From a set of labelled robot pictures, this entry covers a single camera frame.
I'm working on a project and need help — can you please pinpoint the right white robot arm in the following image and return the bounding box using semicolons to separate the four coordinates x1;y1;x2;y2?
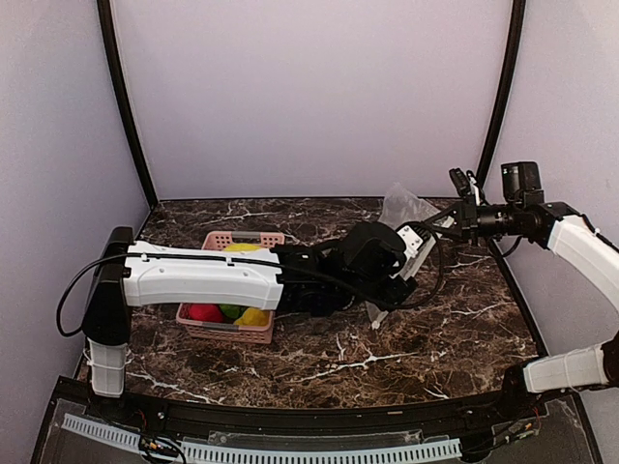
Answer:
424;201;618;420

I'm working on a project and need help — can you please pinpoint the left black frame post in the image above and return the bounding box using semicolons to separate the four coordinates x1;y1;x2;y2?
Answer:
96;0;159;210

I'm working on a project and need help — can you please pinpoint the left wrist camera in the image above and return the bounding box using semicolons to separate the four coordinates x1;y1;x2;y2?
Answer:
397;225;436;280

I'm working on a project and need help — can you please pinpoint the red toy fruit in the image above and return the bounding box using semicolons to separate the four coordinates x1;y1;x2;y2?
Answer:
188;304;224;323

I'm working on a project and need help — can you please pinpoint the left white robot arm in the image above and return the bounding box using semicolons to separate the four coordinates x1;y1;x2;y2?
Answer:
81;222;423;421

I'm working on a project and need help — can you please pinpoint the pink plastic basket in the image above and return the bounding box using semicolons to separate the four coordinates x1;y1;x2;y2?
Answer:
176;231;285;344

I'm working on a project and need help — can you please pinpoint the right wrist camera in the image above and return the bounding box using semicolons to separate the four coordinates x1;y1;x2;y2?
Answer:
501;161;545;209

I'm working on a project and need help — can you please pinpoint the white slotted cable duct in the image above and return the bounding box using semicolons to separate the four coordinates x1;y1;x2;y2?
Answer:
61;414;462;463

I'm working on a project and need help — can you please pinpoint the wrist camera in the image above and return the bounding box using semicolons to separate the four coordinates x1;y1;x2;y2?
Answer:
501;161;545;209
397;225;436;280

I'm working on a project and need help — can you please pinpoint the right black frame post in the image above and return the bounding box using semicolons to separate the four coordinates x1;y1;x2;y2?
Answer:
475;0;527;188

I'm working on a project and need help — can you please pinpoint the clear dotted zip bag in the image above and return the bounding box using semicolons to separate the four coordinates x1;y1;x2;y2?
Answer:
365;182;442;330

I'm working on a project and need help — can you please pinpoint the black frame post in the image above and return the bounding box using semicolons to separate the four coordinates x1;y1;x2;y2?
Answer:
96;0;159;210
475;0;527;188

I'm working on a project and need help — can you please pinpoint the black front rail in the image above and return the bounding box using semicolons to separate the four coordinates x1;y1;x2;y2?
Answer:
52;377;559;437

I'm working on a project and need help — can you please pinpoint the yellow toy lemon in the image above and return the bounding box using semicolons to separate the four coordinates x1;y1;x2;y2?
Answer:
234;307;270;327

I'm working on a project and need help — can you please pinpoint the green toy watermelon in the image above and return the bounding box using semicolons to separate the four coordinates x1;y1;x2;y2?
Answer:
219;304;247;320

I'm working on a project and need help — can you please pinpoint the yellow toy banana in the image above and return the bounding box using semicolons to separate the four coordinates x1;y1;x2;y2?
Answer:
223;243;262;252

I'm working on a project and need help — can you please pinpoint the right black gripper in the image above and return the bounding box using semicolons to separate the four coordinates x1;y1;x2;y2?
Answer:
425;193;522;246

